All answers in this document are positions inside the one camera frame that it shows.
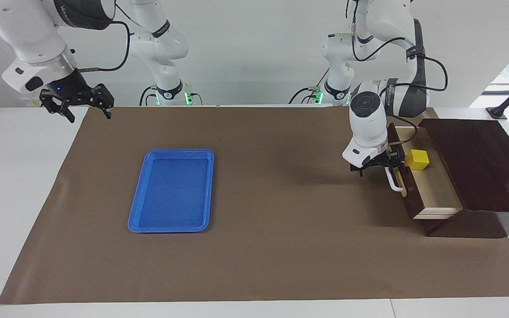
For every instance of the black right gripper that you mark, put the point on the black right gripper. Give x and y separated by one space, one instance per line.
71 90

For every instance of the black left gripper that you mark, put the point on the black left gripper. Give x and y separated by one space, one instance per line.
380 162

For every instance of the yellow cube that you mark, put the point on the yellow cube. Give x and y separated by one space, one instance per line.
417 160

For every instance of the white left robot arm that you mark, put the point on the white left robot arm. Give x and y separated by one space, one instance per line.
367 128

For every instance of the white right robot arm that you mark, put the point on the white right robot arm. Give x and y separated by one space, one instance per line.
24 31

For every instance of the dark wooden cabinet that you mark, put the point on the dark wooden cabinet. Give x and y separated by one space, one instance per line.
480 163

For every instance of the brown table mat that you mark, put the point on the brown table mat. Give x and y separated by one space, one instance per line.
281 221

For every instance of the blue plastic tray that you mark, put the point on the blue plastic tray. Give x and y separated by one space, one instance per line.
170 194

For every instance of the white wall socket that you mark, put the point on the white wall socket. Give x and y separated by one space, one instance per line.
27 102

